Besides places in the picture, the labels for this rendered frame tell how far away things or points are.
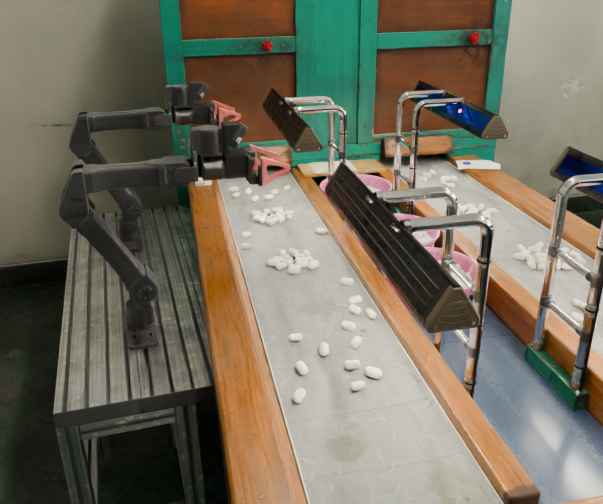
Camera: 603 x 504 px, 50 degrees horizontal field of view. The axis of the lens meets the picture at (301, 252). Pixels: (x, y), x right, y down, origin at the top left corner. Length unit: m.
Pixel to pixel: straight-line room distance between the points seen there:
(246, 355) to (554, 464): 0.63
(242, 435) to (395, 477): 0.27
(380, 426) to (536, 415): 0.35
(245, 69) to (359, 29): 0.46
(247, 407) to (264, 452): 0.13
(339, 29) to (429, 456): 1.79
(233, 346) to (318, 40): 1.47
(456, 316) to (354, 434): 0.38
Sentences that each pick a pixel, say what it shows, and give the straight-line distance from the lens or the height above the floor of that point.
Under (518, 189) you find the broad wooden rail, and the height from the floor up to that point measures 0.76.
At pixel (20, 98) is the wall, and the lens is 3.37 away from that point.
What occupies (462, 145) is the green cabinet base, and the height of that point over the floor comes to 0.80.
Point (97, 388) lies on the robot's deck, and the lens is 1.51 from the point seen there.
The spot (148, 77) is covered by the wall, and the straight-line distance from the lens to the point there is 3.33.
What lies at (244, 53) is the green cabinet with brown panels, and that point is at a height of 1.21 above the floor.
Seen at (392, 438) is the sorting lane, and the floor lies 0.74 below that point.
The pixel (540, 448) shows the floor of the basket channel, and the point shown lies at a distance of 1.35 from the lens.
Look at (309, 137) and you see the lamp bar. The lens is 1.79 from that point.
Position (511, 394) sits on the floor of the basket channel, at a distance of 1.47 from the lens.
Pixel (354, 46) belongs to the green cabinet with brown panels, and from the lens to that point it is 2.60.
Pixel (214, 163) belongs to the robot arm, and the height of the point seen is 1.09.
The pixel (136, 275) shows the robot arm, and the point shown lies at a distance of 1.60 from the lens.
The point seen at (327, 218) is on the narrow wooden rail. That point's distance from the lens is 2.08.
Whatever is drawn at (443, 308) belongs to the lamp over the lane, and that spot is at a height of 1.08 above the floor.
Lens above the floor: 1.52
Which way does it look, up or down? 24 degrees down
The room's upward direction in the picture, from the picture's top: 1 degrees counter-clockwise
